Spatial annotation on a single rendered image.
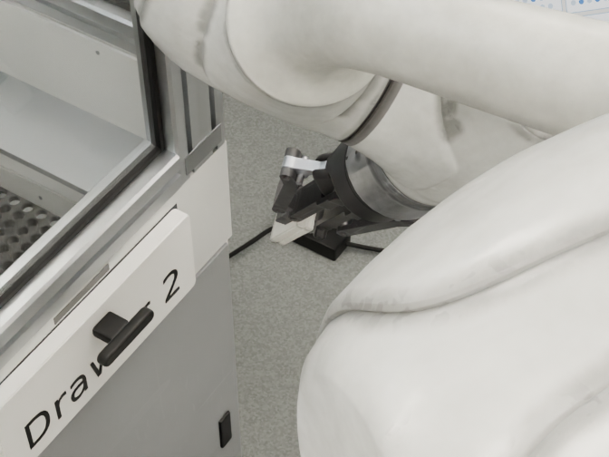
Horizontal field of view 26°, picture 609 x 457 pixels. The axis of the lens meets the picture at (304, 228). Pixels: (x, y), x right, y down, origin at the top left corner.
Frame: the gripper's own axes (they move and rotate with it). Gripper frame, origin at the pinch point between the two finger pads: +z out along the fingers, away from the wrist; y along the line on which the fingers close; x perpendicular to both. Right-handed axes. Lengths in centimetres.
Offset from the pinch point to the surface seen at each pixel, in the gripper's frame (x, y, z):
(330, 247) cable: -37, -46, 116
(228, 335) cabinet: 2.5, -9.1, 41.1
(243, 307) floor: -21, -34, 119
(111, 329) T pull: 11.7, 10.4, 13.3
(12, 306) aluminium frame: 13.6, 20.5, 8.1
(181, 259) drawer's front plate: 1.4, 4.2, 19.5
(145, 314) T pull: 9.4, 7.8, 12.9
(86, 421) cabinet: 18.7, 7.5, 26.9
